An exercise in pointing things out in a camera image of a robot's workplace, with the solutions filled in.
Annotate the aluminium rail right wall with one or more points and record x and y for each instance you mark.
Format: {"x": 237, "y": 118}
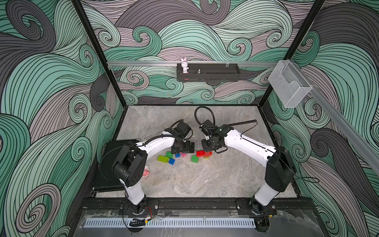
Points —
{"x": 351, "y": 106}

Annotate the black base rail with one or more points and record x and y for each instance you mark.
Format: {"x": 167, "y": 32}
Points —
{"x": 156, "y": 206}

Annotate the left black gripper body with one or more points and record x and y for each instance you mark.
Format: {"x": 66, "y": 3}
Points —
{"x": 184, "y": 147}

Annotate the green lego brick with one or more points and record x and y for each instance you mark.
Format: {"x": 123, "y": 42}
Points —
{"x": 194, "y": 159}
{"x": 169, "y": 155}

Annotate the white slotted cable duct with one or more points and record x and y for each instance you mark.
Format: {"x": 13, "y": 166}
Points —
{"x": 173, "y": 223}

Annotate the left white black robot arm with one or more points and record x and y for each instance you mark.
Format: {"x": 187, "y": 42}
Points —
{"x": 129, "y": 165}

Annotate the long red lego brick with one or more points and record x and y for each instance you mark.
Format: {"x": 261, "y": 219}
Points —
{"x": 203, "y": 154}

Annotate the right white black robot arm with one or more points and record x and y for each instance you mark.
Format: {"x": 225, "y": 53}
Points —
{"x": 278, "y": 163}

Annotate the aluminium rail wall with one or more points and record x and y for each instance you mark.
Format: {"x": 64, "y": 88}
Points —
{"x": 150, "y": 63}
{"x": 351, "y": 106}

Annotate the black box on table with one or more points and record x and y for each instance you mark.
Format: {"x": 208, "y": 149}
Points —
{"x": 106, "y": 181}

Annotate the black wall shelf tray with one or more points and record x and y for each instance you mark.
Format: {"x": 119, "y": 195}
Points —
{"x": 209, "y": 73}

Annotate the clear plastic wall bin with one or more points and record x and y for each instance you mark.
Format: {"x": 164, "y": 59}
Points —
{"x": 289, "y": 83}

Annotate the aluminium rail back wall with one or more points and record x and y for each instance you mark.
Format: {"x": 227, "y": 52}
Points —
{"x": 150, "y": 63}

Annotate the white pink bunny figurine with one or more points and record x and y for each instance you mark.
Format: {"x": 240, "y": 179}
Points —
{"x": 184, "y": 65}

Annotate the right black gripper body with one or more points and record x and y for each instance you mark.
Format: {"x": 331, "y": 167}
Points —
{"x": 208, "y": 145}

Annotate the green lego brick right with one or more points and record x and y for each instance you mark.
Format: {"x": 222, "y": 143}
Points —
{"x": 194, "y": 159}

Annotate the lime long lego brick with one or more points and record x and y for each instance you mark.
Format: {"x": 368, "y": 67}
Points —
{"x": 163, "y": 159}

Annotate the pink toy figure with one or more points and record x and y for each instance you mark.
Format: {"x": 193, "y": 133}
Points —
{"x": 146, "y": 172}

